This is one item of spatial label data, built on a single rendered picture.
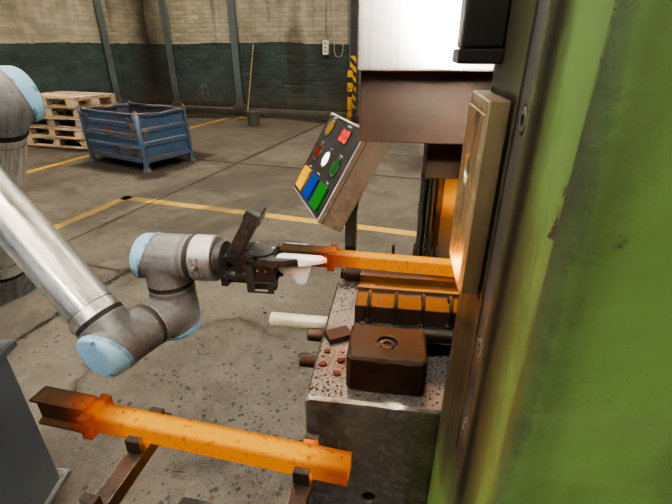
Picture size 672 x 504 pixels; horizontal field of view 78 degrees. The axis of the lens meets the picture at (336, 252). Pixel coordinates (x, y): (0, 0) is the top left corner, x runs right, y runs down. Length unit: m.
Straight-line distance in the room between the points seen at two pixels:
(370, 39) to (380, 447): 0.58
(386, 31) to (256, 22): 9.27
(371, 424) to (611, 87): 0.57
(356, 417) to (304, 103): 8.93
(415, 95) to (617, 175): 0.41
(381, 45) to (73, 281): 0.64
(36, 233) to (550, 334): 0.82
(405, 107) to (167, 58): 10.52
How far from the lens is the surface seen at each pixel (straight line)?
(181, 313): 0.90
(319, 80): 9.26
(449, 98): 0.61
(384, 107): 0.61
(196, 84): 10.67
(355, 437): 0.72
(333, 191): 1.14
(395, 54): 0.55
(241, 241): 0.77
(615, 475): 0.35
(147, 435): 0.61
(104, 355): 0.82
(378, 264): 0.75
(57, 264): 0.88
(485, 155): 0.36
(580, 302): 0.26
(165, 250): 0.84
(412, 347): 0.66
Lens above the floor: 1.39
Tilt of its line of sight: 26 degrees down
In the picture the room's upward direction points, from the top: straight up
